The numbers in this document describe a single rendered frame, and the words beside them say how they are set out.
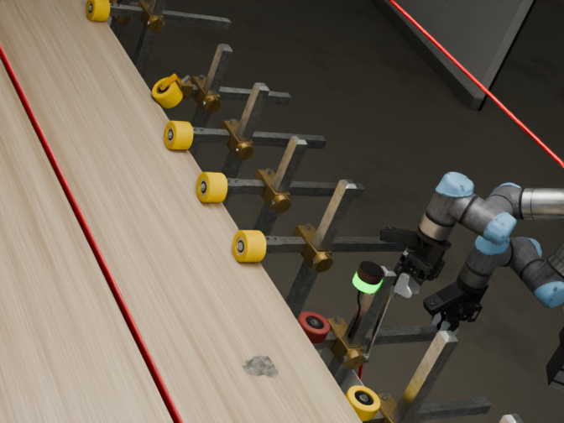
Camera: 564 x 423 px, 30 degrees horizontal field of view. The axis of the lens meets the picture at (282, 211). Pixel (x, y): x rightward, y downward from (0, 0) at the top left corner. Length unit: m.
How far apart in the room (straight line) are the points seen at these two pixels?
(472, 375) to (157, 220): 1.95
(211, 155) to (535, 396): 1.81
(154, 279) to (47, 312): 0.30
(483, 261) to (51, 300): 1.06
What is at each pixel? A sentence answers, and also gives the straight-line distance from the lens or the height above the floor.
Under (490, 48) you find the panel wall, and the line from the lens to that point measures 6.49.
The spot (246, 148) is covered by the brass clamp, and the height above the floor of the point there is 0.96.
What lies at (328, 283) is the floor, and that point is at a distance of 4.37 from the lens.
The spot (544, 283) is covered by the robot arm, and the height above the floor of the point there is 1.14.
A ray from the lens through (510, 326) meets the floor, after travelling 4.70.
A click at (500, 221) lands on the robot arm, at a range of 2.40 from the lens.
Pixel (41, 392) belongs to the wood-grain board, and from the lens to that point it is 2.13.
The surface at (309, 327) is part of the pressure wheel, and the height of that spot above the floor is 0.91.
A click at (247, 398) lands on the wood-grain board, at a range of 2.27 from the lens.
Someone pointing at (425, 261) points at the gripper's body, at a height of 1.14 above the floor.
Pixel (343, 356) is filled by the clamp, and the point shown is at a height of 0.85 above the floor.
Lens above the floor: 2.37
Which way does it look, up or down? 30 degrees down
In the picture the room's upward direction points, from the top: 23 degrees clockwise
